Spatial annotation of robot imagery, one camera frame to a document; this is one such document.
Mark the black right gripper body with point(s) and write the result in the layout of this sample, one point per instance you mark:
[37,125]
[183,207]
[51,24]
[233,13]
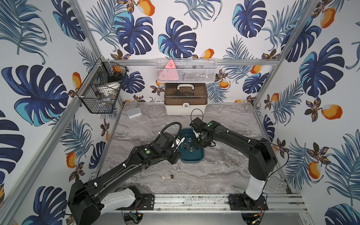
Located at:
[198,142]

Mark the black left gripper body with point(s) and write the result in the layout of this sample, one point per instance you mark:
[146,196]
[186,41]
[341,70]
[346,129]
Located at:
[174,153]

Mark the teal plastic storage box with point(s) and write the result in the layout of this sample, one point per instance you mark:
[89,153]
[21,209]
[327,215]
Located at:
[188,157]

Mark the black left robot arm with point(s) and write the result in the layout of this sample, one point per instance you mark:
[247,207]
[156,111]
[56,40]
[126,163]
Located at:
[85,199]

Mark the small white box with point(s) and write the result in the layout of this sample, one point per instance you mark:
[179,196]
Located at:
[132,113]

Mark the brown lid white toolbox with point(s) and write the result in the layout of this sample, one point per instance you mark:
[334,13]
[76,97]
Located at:
[185,98]

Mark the pink triangle sign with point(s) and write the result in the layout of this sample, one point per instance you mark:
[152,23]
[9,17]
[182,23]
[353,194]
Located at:
[169,73]

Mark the white bowl in basket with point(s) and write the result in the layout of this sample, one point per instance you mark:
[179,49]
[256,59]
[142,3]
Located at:
[109,87]

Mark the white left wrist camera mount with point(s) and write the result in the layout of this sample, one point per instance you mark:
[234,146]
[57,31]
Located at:
[179,141]

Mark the black wire basket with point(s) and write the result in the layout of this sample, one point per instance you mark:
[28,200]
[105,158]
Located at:
[101,73]

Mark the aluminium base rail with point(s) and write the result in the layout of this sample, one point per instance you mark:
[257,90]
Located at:
[212,203]

